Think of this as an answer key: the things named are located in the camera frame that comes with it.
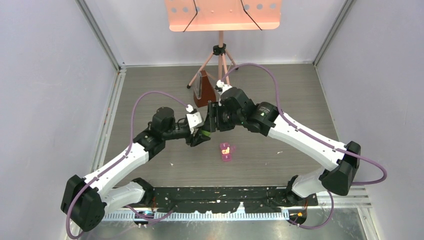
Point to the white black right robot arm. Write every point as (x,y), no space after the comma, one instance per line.
(339,161)

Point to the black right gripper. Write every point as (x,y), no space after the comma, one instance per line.
(214,109)

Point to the green pill bottle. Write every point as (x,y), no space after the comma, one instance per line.
(204,134)

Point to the white pills in organizer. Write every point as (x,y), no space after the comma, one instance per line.
(226,151)

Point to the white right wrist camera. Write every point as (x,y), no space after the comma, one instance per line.
(221,87)

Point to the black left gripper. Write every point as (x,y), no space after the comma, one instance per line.
(198,138)

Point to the pink music stand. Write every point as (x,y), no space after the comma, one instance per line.
(222,16)

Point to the brown wooden metronome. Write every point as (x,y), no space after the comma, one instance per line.
(203,91)

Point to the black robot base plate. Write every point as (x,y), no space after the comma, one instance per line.
(221,200)

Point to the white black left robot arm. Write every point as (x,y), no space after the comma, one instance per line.
(87,200)

